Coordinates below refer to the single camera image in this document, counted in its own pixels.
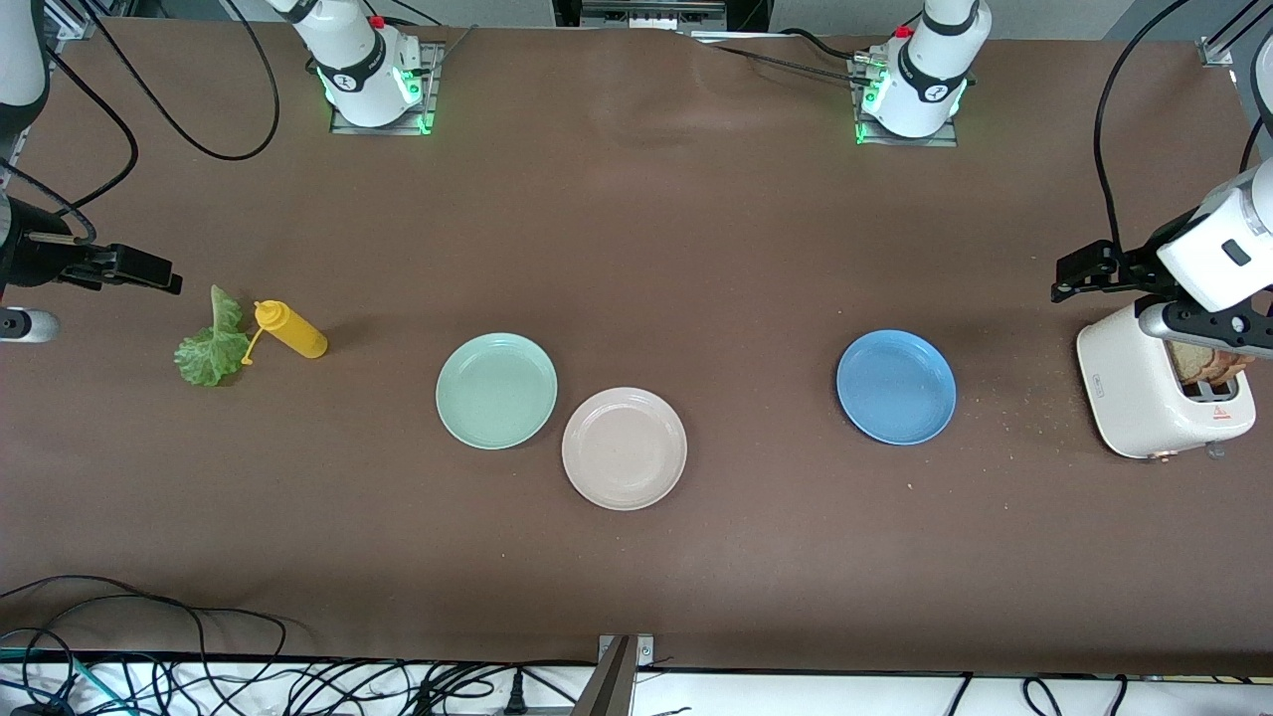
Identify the green lettuce leaf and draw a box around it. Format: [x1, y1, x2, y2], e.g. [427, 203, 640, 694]
[174, 285, 253, 388]

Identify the blue plate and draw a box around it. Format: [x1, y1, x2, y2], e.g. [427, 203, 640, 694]
[835, 329, 958, 447]

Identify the mint green plate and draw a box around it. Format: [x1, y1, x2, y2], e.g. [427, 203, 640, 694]
[435, 332, 559, 450]

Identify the beige plate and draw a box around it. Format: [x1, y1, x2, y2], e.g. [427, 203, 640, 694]
[561, 387, 688, 512]

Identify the white toaster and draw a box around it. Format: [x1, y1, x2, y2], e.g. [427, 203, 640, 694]
[1076, 298, 1257, 463]

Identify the yellow mustard squeeze bottle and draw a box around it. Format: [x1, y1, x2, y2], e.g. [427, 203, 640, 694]
[241, 299, 329, 367]

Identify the aluminium frame rail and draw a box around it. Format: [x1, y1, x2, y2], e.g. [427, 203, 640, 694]
[1198, 0, 1273, 69]
[40, 0, 135, 41]

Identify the black braided cable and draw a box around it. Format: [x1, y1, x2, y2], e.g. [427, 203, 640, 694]
[686, 28, 876, 90]

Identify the teal cable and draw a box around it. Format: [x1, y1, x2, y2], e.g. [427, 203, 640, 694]
[0, 648, 130, 713]

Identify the silver metal bracket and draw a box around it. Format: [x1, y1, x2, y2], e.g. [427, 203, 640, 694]
[582, 0, 727, 29]

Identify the small metal bracket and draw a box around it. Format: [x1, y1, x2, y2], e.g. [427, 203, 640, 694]
[597, 633, 655, 665]

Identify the grey metal post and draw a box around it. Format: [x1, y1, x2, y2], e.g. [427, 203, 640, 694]
[572, 636, 637, 716]

